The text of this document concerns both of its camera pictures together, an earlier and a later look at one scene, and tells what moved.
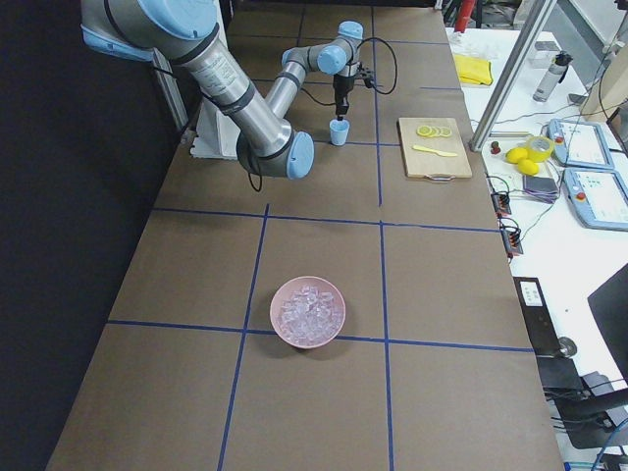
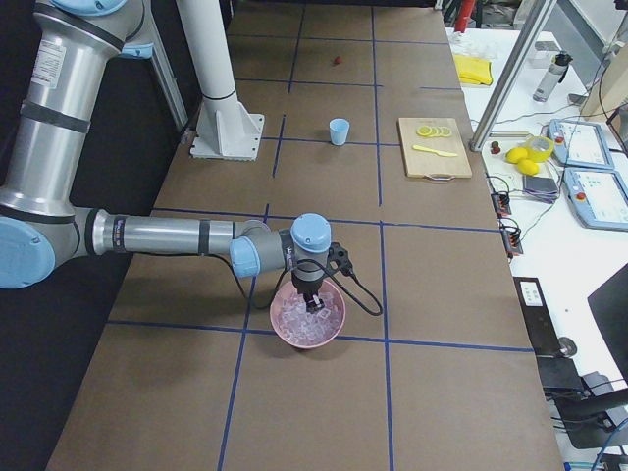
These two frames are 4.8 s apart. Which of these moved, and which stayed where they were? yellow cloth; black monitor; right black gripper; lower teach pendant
Moved: right black gripper
Stayed: lower teach pendant; black monitor; yellow cloth
